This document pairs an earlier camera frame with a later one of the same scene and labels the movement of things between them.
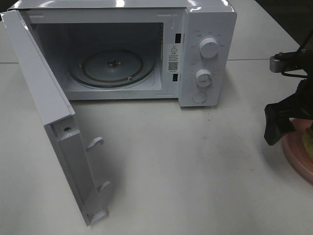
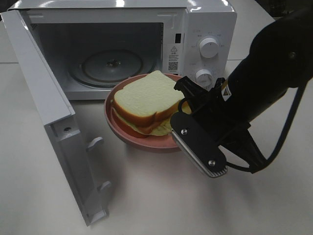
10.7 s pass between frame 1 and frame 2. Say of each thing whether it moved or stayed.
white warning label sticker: stayed
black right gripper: moved
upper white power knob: stayed
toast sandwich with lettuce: moved
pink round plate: moved
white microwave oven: stayed
